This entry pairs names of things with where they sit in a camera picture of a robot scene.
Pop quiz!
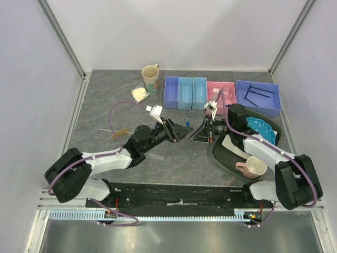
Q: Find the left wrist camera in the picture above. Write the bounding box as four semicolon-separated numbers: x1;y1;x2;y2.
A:
145;105;163;124

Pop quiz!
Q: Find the large purple bin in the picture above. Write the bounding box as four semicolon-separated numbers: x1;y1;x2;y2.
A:
235;80;282;118

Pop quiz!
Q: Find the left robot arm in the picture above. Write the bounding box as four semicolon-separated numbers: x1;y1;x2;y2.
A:
44;118;193;207

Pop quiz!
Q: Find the light blue bin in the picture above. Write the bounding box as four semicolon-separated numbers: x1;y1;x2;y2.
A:
178;77;193;110
192;77;207;110

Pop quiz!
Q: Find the blue dotted plate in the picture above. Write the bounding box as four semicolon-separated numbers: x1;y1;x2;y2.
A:
246;117;277;145

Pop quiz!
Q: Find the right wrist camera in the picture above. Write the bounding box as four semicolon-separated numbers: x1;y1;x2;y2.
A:
204;100;217;120

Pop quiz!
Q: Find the dark green tray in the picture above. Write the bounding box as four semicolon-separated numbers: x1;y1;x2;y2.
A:
211;109;282;182

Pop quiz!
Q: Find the glass flask with stopper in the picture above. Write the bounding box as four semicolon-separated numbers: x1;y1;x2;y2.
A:
212;86;235;101

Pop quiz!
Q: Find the purple bin leftmost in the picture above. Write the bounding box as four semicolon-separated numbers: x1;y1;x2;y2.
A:
163;76;179;109

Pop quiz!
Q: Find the beige cartoon mug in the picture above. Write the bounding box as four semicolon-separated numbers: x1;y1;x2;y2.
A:
142;64;160;93

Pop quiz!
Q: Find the bag of white powder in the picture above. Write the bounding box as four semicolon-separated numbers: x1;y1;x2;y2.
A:
131;83;150;103

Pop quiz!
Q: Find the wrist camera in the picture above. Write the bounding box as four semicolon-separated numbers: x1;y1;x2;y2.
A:
204;100;217;120
145;105;163;124

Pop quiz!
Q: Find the light blue bin left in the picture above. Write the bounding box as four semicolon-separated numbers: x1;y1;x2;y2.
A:
178;77;193;110

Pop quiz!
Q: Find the light blue cable duct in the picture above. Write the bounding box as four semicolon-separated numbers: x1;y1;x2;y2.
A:
48;210;250;222

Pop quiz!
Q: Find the clear test tube rack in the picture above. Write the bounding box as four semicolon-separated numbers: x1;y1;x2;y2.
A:
148;142;169;161

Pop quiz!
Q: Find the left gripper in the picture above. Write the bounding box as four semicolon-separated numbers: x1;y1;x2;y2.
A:
142;117;193;153

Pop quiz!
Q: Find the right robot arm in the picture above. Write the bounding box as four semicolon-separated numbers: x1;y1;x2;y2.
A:
190;104;323;210

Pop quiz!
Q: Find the light blue bin right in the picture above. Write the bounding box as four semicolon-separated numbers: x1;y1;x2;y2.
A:
192;77;207;110

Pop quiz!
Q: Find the pink bin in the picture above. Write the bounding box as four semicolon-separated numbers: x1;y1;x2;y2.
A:
206;81;236;109

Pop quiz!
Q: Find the pink mug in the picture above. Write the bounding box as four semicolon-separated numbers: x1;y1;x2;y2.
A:
235;156;267;180

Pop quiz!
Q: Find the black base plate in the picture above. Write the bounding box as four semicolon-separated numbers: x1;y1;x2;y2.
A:
102;183;272;216

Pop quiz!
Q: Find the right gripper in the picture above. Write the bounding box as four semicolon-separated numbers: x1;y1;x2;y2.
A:
190;114;234;143

